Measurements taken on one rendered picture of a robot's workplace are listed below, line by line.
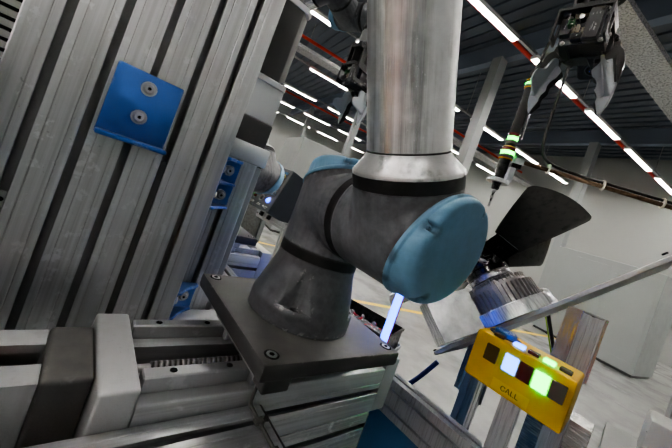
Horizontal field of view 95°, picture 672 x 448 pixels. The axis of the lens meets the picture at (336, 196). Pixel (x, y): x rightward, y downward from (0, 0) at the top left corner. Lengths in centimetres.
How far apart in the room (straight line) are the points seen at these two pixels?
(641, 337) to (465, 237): 792
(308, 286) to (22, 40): 40
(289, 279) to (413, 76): 28
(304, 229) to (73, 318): 31
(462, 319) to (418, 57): 91
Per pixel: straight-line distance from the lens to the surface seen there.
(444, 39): 30
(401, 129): 29
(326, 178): 40
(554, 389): 69
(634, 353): 823
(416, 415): 84
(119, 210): 49
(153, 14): 49
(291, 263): 42
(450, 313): 108
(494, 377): 71
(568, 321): 127
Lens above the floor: 121
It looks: level
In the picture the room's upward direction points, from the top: 20 degrees clockwise
